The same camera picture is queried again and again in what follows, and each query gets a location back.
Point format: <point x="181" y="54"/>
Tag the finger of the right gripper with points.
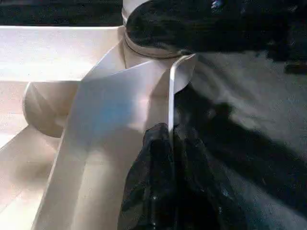
<point x="172" y="24"/>

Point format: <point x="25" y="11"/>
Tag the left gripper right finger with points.
<point x="204" y="196"/>

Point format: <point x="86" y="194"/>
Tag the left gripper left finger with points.
<point x="151" y="187"/>

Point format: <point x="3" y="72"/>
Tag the white plastic table leg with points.
<point x="153" y="53"/>

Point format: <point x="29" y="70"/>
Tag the black mat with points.
<point x="251" y="95"/>

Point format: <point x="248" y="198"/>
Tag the white plastic table top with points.
<point x="72" y="60"/>

